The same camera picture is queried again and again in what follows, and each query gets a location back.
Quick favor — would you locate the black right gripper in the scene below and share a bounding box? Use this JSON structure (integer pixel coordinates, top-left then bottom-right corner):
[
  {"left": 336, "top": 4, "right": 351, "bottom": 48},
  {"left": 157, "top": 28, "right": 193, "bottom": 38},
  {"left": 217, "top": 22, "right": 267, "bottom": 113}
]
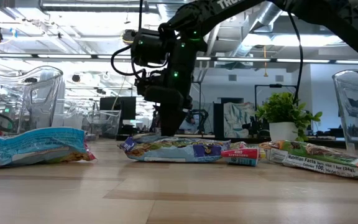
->
[{"left": 144, "top": 52, "right": 196, "bottom": 137}]

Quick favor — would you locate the purple granola bar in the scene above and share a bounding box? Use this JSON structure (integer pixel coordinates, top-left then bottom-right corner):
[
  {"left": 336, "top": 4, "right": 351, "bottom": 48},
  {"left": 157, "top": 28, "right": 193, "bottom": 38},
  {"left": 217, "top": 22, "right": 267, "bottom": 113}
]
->
[{"left": 117, "top": 136, "right": 232, "bottom": 164}]

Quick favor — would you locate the red and green granola bar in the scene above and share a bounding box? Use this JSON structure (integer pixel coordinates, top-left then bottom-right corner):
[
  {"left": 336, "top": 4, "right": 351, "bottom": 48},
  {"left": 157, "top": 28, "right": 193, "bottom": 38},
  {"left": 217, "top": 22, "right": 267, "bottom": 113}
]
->
[{"left": 220, "top": 141, "right": 262, "bottom": 167}]

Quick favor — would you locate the blue granola bar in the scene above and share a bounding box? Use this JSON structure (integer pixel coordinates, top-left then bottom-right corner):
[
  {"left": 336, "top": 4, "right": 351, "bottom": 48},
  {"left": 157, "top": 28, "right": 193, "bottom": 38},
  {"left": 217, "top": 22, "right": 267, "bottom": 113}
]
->
[{"left": 0, "top": 126, "right": 97, "bottom": 170}]

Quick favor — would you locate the green and orange granola bar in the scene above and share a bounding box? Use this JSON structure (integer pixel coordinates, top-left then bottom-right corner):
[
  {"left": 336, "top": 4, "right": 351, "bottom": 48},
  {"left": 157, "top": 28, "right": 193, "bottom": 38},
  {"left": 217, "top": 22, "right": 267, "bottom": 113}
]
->
[{"left": 259, "top": 139, "right": 358, "bottom": 180}]

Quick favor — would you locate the black monitor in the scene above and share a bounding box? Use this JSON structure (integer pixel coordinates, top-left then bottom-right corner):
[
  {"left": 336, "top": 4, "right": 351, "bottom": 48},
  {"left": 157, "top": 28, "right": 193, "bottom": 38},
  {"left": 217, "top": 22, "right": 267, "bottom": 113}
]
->
[{"left": 99, "top": 96, "right": 137, "bottom": 135}]

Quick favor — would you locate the clear plastic bin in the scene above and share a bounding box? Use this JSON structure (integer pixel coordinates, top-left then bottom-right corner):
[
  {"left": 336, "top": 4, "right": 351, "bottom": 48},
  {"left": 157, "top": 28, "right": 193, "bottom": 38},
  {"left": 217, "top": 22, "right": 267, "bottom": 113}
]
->
[
  {"left": 0, "top": 65, "right": 65, "bottom": 135},
  {"left": 332, "top": 68, "right": 358, "bottom": 156},
  {"left": 53, "top": 98, "right": 122, "bottom": 140}
]

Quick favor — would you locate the grey covered machine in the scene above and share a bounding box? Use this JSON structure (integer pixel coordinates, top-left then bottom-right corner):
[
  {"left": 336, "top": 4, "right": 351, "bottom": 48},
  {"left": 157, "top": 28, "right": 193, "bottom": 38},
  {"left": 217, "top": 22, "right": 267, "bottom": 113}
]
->
[{"left": 223, "top": 101, "right": 257, "bottom": 139}]

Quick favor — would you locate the green plant in white pot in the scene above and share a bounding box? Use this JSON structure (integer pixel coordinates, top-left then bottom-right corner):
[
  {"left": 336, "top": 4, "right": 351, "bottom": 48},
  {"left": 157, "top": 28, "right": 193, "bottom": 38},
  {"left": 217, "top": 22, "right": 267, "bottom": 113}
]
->
[{"left": 254, "top": 91, "right": 323, "bottom": 147}]

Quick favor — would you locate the long ceiling light strip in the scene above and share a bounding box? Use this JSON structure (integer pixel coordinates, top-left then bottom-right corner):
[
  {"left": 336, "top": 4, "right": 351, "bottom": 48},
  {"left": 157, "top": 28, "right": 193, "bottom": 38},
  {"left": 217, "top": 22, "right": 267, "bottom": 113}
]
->
[{"left": 0, "top": 53, "right": 358, "bottom": 65}]

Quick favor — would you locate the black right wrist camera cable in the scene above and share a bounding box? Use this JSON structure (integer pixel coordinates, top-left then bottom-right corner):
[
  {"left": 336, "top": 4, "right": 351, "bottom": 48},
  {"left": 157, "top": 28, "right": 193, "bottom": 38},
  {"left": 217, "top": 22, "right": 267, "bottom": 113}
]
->
[{"left": 110, "top": 44, "right": 147, "bottom": 78}]

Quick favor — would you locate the black metal frame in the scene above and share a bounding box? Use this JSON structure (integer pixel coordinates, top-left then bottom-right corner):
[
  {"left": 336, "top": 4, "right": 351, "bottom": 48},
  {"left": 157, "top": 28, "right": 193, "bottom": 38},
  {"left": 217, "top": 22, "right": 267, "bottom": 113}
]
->
[{"left": 254, "top": 83, "right": 299, "bottom": 105}]

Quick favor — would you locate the silver ceiling duct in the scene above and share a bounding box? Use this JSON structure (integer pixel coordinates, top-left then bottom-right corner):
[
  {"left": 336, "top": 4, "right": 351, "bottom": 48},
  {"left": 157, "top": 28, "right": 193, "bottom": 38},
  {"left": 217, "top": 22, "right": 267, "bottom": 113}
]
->
[{"left": 205, "top": 1, "right": 284, "bottom": 58}]

